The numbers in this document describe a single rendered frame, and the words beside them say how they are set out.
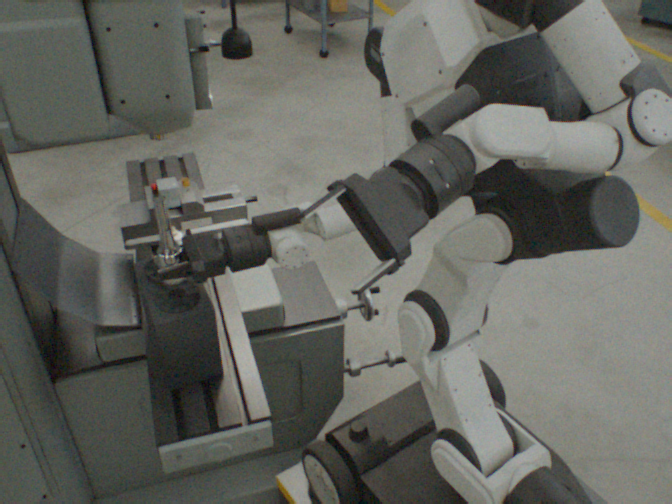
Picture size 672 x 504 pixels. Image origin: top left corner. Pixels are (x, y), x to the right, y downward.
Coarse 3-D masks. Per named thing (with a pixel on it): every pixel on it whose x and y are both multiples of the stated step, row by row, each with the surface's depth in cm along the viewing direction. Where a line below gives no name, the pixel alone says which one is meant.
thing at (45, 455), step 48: (0, 144) 155; (0, 192) 148; (0, 240) 140; (0, 288) 143; (0, 336) 148; (48, 336) 172; (0, 384) 154; (48, 384) 164; (0, 432) 162; (48, 432) 168; (0, 480) 170; (48, 480) 176
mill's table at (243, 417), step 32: (160, 160) 221; (192, 160) 218; (224, 288) 163; (224, 320) 154; (224, 352) 145; (160, 384) 137; (192, 384) 137; (224, 384) 137; (256, 384) 137; (160, 416) 130; (192, 416) 130; (224, 416) 130; (256, 416) 130; (160, 448) 125; (192, 448) 126; (224, 448) 128; (256, 448) 132
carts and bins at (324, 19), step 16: (288, 0) 600; (304, 0) 569; (320, 0) 599; (336, 0) 562; (288, 16) 609; (320, 16) 558; (336, 16) 559; (352, 16) 559; (368, 16) 561; (288, 32) 618; (368, 32) 573
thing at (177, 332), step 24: (144, 264) 140; (144, 288) 133; (168, 288) 131; (192, 288) 131; (168, 312) 127; (192, 312) 127; (168, 336) 127; (192, 336) 130; (216, 336) 132; (168, 360) 131; (192, 360) 133; (216, 360) 136; (168, 384) 134
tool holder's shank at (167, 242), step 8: (160, 200) 116; (160, 208) 117; (160, 216) 118; (168, 216) 119; (160, 224) 119; (168, 224) 119; (160, 232) 120; (168, 232) 120; (160, 240) 121; (168, 240) 121; (168, 248) 121
